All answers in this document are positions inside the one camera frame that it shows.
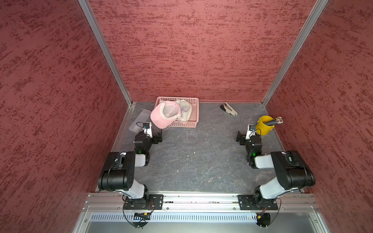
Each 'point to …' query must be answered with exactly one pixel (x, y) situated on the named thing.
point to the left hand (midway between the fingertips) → (154, 131)
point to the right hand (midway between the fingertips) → (244, 132)
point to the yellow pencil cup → (262, 128)
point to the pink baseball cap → (165, 113)
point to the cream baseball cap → (185, 110)
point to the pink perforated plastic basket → (194, 102)
